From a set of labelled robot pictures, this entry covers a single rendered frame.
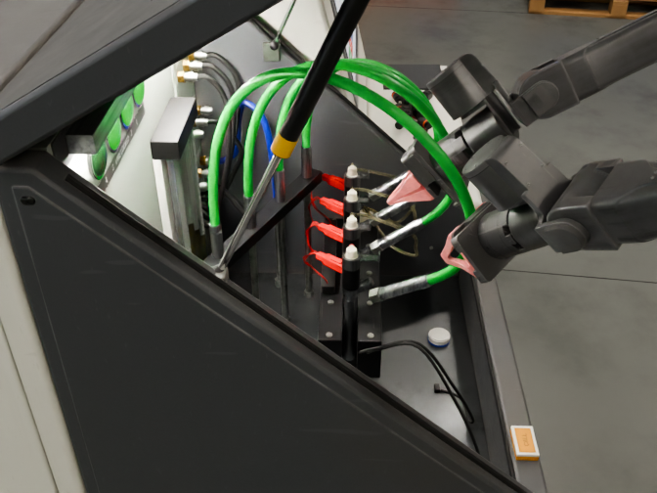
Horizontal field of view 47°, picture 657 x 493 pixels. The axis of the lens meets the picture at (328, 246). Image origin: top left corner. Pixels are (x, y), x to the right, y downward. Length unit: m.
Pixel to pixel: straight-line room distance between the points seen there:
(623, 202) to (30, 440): 0.68
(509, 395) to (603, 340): 1.63
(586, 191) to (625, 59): 0.28
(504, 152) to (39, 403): 0.56
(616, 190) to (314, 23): 0.75
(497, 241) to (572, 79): 0.23
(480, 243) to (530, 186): 0.13
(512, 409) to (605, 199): 0.50
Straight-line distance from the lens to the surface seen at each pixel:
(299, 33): 1.34
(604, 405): 2.55
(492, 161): 0.78
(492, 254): 0.88
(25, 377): 0.87
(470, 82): 0.97
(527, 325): 2.76
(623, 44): 0.99
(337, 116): 1.35
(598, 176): 0.77
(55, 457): 0.96
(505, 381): 1.18
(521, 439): 1.09
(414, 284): 1.00
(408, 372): 1.34
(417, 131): 0.89
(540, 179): 0.79
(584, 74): 0.98
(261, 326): 0.76
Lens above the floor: 1.78
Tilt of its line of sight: 36 degrees down
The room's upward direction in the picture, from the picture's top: straight up
